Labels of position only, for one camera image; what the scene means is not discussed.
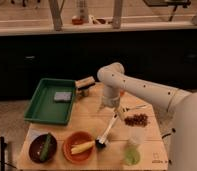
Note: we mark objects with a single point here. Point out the yellow corn cob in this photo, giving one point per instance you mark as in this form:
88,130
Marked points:
80,148

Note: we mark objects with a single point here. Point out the grey sponge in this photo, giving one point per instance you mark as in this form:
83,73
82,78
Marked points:
62,96

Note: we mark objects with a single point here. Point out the pile of brown nuts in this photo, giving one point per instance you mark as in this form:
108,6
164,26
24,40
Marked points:
140,120

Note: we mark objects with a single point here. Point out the black chair frame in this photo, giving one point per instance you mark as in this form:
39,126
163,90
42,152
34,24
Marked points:
3,146

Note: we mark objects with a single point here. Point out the clear cup green liquid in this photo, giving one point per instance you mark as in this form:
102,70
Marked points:
137,136

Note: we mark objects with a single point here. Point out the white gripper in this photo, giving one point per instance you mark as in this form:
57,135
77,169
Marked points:
110,97

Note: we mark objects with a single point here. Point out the wooden scrub brush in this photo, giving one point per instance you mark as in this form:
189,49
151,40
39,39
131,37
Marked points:
83,85

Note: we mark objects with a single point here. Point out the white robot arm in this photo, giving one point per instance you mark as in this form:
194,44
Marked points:
183,104

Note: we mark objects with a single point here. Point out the orange bowl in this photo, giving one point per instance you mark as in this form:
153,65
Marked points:
74,139

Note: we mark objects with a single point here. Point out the dark brown bowl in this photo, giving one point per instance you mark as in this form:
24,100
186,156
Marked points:
37,145

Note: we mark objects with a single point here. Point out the green plastic tray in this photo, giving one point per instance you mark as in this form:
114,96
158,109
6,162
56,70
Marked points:
43,109

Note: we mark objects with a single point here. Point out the red object on shelf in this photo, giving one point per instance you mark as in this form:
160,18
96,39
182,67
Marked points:
77,21

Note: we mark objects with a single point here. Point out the green cucumber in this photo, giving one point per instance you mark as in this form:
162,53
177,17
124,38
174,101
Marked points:
45,148

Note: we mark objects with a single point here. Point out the white-handled black brush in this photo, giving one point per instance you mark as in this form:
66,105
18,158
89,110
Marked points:
102,140

